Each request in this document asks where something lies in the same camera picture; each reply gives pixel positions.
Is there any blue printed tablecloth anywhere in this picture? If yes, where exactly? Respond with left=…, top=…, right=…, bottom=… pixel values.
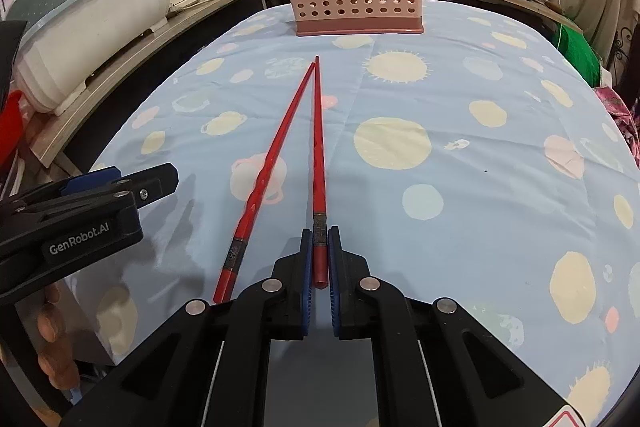
left=87, top=0, right=640, bottom=427

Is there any red plastic container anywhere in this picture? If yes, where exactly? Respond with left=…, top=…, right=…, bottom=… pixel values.
left=0, top=90, right=24, bottom=168

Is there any pink floral cloth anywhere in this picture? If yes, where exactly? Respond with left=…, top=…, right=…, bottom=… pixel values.
left=594, top=84, right=640, bottom=164

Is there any green cloth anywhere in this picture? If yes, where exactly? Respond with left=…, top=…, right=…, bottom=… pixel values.
left=555, top=19, right=604, bottom=88

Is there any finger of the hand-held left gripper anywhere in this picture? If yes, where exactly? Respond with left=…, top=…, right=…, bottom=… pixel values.
left=20, top=166, right=123, bottom=204
left=116, top=162, right=180, bottom=209

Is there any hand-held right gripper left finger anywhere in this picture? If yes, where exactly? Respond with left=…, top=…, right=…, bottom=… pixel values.
left=60, top=228, right=315, bottom=427

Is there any red chopstick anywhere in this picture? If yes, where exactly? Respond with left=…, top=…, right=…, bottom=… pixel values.
left=311, top=55, right=330, bottom=289
left=212, top=62, right=317, bottom=304

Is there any white dish drainer blue lid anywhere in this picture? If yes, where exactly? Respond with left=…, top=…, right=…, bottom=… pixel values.
left=7, top=0, right=172, bottom=116

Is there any person's left hand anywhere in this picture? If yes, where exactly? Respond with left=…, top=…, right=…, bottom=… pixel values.
left=36, top=284, right=82, bottom=391

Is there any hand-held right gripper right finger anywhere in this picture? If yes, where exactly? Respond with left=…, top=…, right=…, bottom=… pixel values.
left=326, top=226, right=571, bottom=427

